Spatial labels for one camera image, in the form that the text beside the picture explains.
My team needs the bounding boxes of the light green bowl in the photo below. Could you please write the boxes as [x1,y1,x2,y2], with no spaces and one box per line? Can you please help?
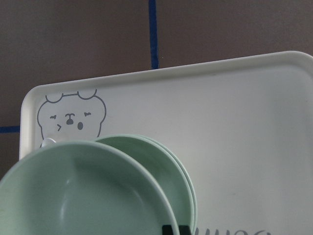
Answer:
[96,134,193,227]
[138,135,198,235]
[0,141,179,235]

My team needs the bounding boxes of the vertical blue tape strip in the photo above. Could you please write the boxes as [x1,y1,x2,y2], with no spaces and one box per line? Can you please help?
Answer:
[149,0,159,70]

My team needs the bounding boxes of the white tray with bear drawing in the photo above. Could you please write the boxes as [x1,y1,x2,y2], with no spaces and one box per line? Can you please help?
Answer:
[20,51,313,235]

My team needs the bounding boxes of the horizontal blue tape strip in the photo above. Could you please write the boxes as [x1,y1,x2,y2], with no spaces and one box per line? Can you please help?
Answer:
[0,126,20,133]

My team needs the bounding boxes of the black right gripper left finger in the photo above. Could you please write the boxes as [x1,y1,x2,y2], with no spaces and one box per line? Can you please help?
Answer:
[162,225,174,235]

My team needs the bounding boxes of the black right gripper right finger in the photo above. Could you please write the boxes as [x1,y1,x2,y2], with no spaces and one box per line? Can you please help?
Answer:
[179,225,192,235]

